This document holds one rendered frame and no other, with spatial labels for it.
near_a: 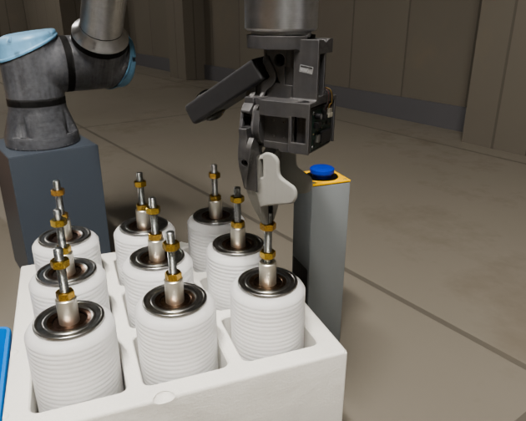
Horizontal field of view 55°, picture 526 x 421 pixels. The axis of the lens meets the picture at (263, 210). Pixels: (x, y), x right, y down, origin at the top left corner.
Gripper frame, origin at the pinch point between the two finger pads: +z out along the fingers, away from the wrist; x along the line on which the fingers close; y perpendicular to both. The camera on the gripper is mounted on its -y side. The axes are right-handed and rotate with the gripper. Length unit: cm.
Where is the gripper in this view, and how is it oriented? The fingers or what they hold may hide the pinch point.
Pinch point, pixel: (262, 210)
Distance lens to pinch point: 61.0
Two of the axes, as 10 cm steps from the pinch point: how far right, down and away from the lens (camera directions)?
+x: 4.9, -3.2, 8.1
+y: 8.7, 1.8, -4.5
